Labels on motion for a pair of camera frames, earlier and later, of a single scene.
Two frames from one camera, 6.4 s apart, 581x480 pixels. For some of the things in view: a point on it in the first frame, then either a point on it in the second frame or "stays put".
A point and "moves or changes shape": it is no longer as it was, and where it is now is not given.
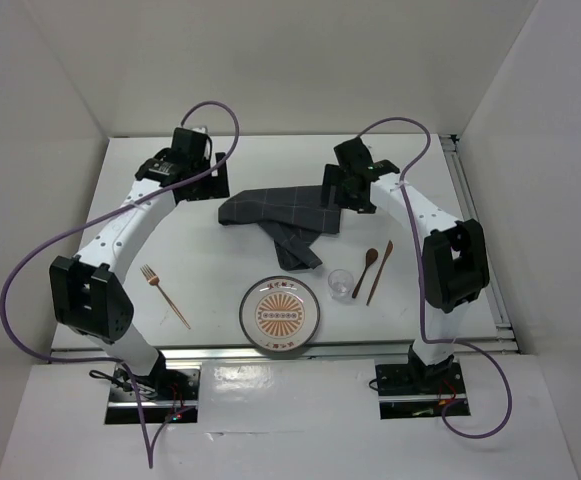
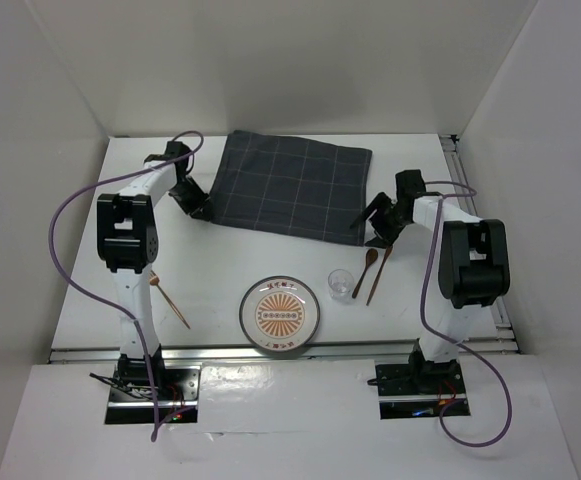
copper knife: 389,248 stays put
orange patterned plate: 279,314 stays put
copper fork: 154,280 stays put
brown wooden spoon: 371,255 stays put
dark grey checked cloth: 291,215 moves or changes shape
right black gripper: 332,178 to 382,200
